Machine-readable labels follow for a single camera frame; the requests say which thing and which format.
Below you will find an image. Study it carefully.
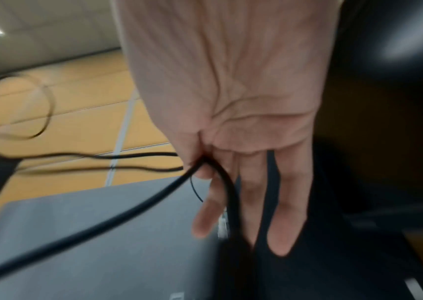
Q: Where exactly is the person's right hand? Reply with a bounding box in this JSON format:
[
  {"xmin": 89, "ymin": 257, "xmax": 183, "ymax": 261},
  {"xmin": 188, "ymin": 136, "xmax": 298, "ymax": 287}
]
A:
[{"xmin": 111, "ymin": 0, "xmax": 342, "ymax": 258}]

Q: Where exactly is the long black braided cable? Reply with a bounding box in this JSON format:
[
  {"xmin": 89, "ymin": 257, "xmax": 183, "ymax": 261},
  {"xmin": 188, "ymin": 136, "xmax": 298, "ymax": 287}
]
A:
[{"xmin": 0, "ymin": 158, "xmax": 254, "ymax": 294}]

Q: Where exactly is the yellow partition panel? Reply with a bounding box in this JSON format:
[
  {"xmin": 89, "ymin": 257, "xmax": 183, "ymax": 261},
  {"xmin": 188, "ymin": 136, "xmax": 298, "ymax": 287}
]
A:
[{"xmin": 0, "ymin": 48, "xmax": 182, "ymax": 235}]

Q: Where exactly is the wide black monitor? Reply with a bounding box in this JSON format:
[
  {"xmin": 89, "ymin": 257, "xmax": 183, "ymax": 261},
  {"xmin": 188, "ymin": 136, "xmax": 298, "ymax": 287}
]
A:
[{"xmin": 314, "ymin": 0, "xmax": 423, "ymax": 229}]

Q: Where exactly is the grey desk partition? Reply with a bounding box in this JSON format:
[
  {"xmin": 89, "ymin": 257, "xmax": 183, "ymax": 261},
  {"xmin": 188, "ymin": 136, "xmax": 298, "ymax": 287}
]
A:
[{"xmin": 0, "ymin": 175, "xmax": 227, "ymax": 300}]

